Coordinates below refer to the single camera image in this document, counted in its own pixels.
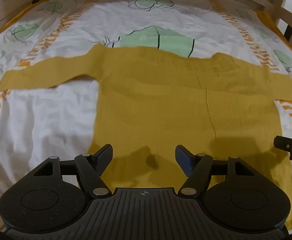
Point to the mustard yellow knit sweater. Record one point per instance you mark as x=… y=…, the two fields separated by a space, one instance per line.
x=151 y=100

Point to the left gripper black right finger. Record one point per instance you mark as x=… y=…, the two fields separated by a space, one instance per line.
x=197 y=168

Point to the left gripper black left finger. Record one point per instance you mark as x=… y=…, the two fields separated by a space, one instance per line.
x=90 y=167

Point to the yellow fitted bed sheet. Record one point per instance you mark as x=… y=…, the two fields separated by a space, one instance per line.
x=266 y=20

